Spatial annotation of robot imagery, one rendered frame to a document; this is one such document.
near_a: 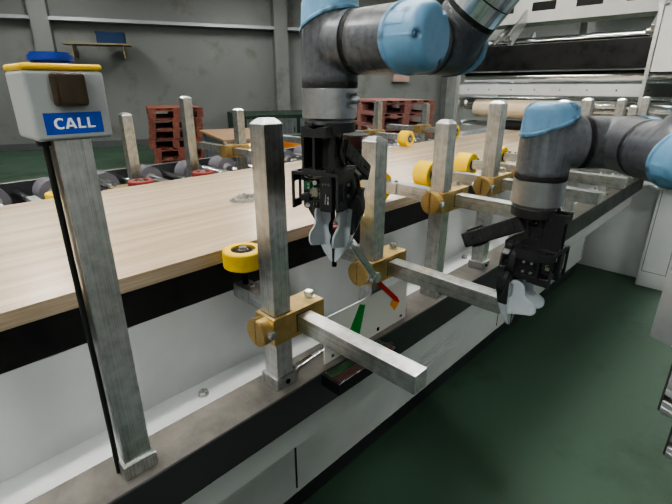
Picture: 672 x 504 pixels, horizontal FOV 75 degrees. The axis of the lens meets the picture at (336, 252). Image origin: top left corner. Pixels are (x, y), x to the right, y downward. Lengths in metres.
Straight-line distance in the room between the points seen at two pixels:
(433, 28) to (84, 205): 0.42
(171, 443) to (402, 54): 0.62
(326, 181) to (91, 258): 0.30
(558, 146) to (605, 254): 2.87
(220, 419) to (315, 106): 0.50
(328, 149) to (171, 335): 0.50
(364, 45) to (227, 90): 10.17
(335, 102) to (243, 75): 10.17
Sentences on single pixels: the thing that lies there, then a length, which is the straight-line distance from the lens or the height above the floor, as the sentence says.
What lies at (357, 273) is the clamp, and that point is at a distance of 0.88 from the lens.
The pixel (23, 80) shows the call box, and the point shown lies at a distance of 0.51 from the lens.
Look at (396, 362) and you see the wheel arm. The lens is 0.65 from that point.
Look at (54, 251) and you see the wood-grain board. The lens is 1.01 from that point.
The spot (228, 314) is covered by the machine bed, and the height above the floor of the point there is 0.75.
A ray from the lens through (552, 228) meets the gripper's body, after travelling 0.73.
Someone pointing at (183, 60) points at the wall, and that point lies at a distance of 10.62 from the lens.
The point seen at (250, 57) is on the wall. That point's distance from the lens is 10.80.
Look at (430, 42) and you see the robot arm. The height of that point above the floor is 1.24.
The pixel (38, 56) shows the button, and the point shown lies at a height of 1.23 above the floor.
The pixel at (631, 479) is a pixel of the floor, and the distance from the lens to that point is 1.88.
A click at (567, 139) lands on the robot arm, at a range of 0.71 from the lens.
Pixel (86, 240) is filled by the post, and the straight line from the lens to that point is 0.56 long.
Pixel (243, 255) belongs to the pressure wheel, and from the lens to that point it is 0.83.
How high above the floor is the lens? 1.20
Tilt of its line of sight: 21 degrees down
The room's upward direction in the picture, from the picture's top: straight up
